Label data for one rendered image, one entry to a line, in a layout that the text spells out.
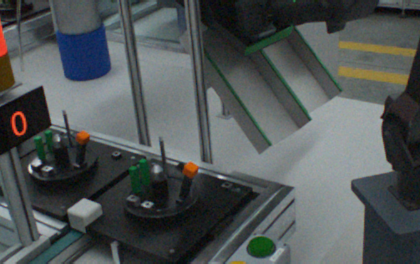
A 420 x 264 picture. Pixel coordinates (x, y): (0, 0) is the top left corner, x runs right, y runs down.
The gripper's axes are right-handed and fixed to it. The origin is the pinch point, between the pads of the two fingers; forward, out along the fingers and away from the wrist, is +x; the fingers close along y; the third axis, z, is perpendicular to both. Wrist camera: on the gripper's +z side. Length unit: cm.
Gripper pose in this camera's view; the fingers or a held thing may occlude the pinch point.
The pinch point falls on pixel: (260, 10)
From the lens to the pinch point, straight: 115.8
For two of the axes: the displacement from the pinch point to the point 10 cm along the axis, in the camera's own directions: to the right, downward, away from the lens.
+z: -2.0, -9.5, -2.4
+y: -8.0, 3.0, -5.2
